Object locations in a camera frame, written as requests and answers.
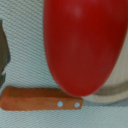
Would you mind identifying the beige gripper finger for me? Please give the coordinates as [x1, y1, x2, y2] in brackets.
[0, 19, 11, 87]

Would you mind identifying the red toy tomato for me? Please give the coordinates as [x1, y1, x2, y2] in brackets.
[43, 0, 128, 97]

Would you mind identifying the woven beige placemat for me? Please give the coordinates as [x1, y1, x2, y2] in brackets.
[0, 0, 128, 128]

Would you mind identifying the round wooden plate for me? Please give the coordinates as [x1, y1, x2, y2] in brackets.
[83, 36, 128, 104]

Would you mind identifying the wooden handled fork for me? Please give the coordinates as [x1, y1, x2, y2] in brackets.
[0, 87, 83, 111]

